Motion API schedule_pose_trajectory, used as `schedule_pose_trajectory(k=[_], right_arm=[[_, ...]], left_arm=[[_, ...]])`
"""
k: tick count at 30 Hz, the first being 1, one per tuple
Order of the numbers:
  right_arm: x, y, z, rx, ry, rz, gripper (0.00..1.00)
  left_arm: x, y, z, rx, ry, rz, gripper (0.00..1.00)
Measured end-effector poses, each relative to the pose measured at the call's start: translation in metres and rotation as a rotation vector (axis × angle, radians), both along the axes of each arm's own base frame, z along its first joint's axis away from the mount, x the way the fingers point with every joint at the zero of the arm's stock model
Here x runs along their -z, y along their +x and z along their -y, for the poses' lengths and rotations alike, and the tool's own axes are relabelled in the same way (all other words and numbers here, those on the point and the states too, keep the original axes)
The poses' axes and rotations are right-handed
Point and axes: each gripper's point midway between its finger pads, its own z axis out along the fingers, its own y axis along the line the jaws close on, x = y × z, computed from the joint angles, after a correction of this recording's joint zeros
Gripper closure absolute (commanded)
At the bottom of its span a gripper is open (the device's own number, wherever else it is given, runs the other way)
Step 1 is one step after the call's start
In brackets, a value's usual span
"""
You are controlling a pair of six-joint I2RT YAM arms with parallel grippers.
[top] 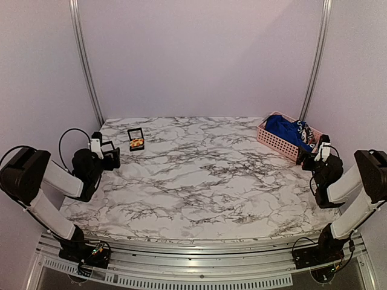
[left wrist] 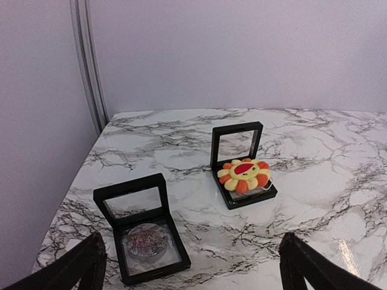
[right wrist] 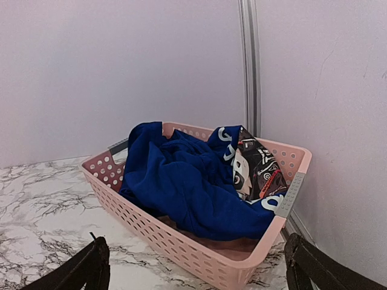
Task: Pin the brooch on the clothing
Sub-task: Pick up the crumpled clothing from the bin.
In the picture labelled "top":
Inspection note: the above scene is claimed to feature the left aluminium frame post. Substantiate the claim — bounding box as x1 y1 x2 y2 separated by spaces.
68 0 105 127

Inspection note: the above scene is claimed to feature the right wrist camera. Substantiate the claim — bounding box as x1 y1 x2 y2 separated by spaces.
314 134 331 162

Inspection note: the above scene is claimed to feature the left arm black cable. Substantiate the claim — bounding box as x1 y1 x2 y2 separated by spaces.
58 128 93 175

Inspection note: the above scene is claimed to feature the aluminium frame post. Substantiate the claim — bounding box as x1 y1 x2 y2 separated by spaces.
68 0 105 127
299 0 333 121

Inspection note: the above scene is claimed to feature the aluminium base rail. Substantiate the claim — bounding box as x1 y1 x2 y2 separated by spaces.
25 234 378 289

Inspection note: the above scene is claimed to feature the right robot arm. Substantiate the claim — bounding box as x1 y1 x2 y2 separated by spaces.
296 143 386 263

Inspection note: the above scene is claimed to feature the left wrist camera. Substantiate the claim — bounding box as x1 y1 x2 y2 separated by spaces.
89 132 103 160

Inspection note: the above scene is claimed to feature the blue printed t-shirt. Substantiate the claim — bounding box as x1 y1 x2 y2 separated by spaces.
265 115 316 152

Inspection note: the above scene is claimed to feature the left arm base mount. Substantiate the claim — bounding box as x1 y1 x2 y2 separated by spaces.
59 241 112 269

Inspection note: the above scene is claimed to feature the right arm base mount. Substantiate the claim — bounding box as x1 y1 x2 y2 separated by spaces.
291 245 344 269

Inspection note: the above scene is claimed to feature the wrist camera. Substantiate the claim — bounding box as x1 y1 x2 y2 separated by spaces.
314 134 331 162
89 132 103 160

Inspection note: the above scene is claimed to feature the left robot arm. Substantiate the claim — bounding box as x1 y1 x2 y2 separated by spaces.
1 145 120 262

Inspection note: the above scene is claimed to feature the right aluminium frame post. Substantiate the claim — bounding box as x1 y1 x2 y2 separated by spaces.
299 0 333 121

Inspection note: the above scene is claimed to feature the orange yellow flower brooch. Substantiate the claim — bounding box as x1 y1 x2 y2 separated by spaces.
130 138 144 148

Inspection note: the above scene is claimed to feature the black brooch display box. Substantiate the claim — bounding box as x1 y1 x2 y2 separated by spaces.
127 127 145 152

